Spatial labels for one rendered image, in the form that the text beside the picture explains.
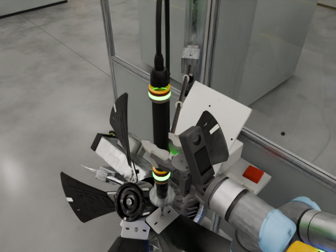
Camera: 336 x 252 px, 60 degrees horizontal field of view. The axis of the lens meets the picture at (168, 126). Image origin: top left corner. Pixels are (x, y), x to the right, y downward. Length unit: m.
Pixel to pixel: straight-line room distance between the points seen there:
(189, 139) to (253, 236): 0.21
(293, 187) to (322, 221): 0.90
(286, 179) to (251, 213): 0.98
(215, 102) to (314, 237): 0.61
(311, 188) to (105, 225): 1.47
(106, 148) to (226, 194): 0.74
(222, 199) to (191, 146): 0.12
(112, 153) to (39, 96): 2.62
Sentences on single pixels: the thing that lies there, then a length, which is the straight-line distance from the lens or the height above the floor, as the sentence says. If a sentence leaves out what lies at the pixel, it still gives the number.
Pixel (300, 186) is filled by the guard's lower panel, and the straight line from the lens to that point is 1.52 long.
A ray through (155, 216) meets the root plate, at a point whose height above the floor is 1.19.
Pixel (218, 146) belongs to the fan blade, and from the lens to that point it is 0.78.
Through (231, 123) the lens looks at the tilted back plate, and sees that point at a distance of 1.06.
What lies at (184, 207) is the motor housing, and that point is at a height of 1.13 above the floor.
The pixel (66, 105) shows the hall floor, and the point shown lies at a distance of 3.48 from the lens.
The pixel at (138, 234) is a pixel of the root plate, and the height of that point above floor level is 1.10.
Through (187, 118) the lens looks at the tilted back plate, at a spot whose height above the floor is 1.25.
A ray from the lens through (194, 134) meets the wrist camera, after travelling 0.57.
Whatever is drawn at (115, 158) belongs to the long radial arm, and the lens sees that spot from 1.18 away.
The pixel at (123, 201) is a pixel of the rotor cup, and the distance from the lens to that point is 0.94.
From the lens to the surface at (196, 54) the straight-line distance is 1.22.
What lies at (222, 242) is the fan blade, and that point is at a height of 1.19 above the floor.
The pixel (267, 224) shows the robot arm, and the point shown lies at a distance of 0.56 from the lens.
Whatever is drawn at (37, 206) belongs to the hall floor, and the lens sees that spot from 2.58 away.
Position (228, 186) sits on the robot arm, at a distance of 0.59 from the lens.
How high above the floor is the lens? 1.98
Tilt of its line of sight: 41 degrees down
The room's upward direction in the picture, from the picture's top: straight up
